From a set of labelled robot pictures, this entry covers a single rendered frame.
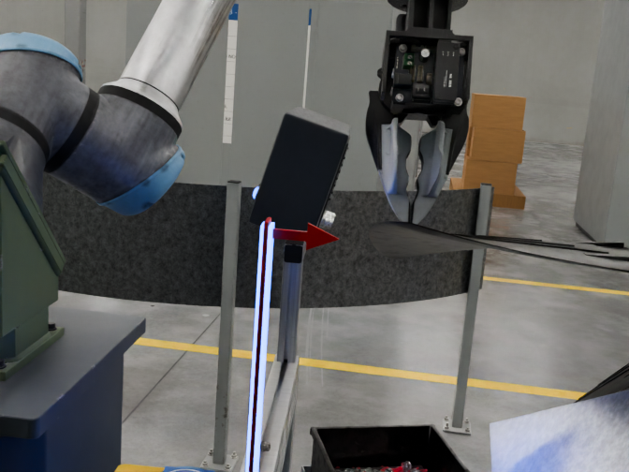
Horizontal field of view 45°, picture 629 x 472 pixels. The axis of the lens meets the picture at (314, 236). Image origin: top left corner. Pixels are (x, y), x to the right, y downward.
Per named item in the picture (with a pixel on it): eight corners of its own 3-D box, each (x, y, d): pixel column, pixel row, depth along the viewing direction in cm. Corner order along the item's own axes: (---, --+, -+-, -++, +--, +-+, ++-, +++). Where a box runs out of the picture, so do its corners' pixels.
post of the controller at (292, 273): (294, 363, 124) (303, 244, 120) (276, 361, 124) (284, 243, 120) (296, 357, 127) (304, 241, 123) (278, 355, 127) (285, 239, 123)
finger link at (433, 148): (415, 220, 62) (422, 109, 63) (408, 228, 68) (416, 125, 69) (453, 223, 62) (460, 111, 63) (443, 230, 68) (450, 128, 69)
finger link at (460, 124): (412, 170, 67) (418, 74, 68) (410, 174, 69) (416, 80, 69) (466, 174, 67) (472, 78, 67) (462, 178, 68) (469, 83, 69)
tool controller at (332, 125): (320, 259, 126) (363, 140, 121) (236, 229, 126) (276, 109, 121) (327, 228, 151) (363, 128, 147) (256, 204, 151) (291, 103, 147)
